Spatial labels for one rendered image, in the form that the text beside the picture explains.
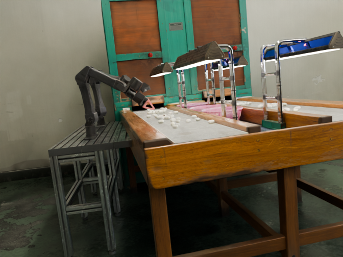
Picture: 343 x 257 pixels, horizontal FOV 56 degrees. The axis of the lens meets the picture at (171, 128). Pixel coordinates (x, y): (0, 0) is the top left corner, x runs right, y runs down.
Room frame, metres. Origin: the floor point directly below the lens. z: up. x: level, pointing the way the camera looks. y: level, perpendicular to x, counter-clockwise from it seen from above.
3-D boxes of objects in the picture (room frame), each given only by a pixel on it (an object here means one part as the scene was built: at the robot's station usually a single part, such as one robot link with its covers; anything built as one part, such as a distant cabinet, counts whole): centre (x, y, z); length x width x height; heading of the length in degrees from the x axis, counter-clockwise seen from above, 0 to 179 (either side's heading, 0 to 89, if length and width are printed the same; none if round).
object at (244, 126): (2.14, -0.15, 0.71); 1.81 x 0.05 x 0.11; 11
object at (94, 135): (2.06, 0.52, 0.71); 0.20 x 0.07 x 0.08; 6
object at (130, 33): (3.33, -0.12, 1.32); 1.36 x 0.55 x 0.95; 101
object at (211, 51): (1.59, -0.14, 1.08); 0.62 x 0.08 x 0.07; 11
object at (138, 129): (2.06, 0.23, 0.67); 1.81 x 0.12 x 0.19; 11
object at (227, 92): (3.09, -0.48, 0.83); 0.30 x 0.06 x 0.07; 101
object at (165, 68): (2.54, 0.05, 1.08); 0.62 x 0.08 x 0.07; 11
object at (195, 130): (2.10, 0.02, 0.73); 1.81 x 0.30 x 0.02; 11
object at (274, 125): (1.68, -0.61, 0.90); 0.20 x 0.19 x 0.45; 11
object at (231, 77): (1.60, -0.22, 0.90); 0.20 x 0.19 x 0.45; 11
